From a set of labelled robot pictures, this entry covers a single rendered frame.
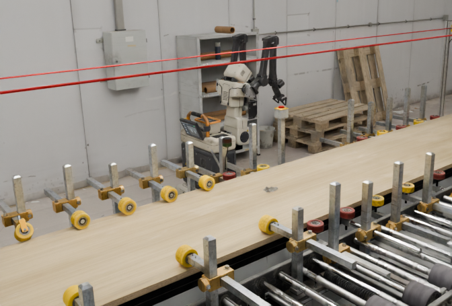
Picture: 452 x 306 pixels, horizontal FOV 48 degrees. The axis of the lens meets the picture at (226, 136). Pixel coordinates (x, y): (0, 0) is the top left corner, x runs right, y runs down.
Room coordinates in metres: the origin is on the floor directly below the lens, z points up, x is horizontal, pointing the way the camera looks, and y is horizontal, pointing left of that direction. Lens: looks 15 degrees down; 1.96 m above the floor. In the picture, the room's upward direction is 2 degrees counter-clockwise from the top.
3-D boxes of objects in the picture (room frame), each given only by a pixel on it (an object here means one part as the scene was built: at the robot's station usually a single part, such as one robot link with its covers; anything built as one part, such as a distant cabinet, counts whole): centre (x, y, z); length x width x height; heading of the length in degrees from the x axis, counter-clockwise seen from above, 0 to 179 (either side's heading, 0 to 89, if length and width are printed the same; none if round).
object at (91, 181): (2.59, 0.67, 0.95); 0.50 x 0.04 x 0.04; 37
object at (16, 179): (2.30, 1.02, 0.92); 0.04 x 0.04 x 0.48; 37
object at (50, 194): (2.44, 0.87, 0.95); 0.50 x 0.04 x 0.04; 37
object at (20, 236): (2.15, 0.96, 0.93); 0.09 x 0.08 x 0.09; 37
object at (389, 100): (4.10, -1.38, 0.88); 0.04 x 0.04 x 0.48; 37
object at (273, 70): (4.48, -0.44, 1.40); 0.11 x 0.06 x 0.43; 37
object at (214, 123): (4.32, 0.16, 0.87); 0.23 x 0.15 x 0.11; 36
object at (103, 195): (2.59, 0.64, 0.95); 0.14 x 0.06 x 0.05; 127
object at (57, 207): (2.44, 0.84, 0.95); 0.14 x 0.06 x 0.05; 127
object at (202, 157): (4.33, 0.14, 0.59); 0.55 x 0.34 x 0.83; 36
